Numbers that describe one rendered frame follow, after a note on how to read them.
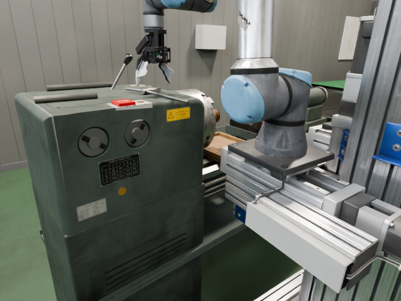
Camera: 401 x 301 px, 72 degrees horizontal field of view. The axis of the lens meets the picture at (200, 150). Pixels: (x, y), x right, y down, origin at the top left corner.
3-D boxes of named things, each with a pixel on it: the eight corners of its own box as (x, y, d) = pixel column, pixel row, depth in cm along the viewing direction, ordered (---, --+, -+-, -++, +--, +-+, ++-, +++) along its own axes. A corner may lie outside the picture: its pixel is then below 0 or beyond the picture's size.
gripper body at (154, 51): (153, 65, 99) (152, 28, 95) (141, 63, 105) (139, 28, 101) (171, 64, 104) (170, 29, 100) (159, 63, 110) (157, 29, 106)
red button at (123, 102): (119, 109, 89) (119, 103, 88) (111, 106, 93) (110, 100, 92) (136, 107, 92) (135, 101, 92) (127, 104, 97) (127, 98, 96)
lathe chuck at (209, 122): (204, 156, 131) (198, 88, 124) (167, 149, 155) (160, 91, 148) (218, 152, 137) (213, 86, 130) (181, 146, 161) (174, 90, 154)
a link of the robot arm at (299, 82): (315, 117, 79) (323, 68, 74) (286, 125, 71) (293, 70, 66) (280, 110, 88) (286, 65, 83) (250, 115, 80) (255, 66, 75)
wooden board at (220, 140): (225, 165, 144) (226, 158, 143) (183, 146, 169) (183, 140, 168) (262, 152, 162) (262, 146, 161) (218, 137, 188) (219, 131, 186)
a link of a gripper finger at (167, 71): (176, 85, 110) (164, 65, 104) (167, 83, 114) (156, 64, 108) (181, 79, 111) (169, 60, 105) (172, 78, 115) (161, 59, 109)
